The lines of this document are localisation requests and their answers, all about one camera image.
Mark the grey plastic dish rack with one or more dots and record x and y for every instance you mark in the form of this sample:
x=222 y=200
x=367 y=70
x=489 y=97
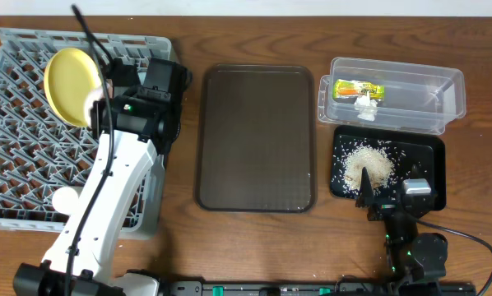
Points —
x=39 y=152

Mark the yellow round plate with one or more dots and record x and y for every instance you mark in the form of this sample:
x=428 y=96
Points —
x=69 y=77

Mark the rice pile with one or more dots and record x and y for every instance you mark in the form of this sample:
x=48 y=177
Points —
x=382 y=163

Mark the white round bowl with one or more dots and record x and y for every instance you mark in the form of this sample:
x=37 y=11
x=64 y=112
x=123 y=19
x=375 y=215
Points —
x=94 y=95

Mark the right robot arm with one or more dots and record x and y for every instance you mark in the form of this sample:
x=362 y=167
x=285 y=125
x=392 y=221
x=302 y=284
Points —
x=417 y=260

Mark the white paper cup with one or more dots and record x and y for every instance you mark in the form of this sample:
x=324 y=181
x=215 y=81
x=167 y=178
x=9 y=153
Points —
x=65 y=199

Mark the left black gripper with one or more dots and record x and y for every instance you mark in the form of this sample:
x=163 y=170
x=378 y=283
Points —
x=117 y=72

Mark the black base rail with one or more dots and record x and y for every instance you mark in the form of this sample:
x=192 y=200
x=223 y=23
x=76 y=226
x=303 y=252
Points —
x=270 y=288

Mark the dark brown serving tray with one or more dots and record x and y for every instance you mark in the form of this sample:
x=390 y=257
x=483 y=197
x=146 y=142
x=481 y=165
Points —
x=256 y=144

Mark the white tissue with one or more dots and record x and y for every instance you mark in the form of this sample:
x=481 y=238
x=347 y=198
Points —
x=366 y=107

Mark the yellow snack wrapper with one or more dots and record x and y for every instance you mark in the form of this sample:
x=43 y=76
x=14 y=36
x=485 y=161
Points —
x=346 y=89

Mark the clear plastic bin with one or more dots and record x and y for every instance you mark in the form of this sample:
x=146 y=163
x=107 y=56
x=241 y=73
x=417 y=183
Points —
x=418 y=98

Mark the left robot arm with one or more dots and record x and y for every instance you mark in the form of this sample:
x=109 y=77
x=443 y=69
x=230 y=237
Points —
x=136 y=129

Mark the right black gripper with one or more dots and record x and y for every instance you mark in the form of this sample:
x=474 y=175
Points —
x=385 y=206

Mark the black rectangular tray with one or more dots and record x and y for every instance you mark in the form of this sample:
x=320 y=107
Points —
x=404 y=150

